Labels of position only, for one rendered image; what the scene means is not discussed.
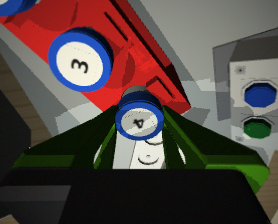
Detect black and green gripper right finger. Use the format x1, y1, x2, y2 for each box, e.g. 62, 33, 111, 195
162, 105, 270, 195

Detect red tube rack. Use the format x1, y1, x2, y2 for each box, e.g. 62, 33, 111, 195
0, 0, 192, 115

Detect grey flat mat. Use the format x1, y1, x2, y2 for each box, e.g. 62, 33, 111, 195
0, 0, 278, 169

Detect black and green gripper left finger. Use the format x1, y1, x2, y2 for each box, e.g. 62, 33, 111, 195
9, 105, 117, 171

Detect grey control panel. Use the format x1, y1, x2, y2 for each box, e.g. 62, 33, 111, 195
213, 27, 278, 150

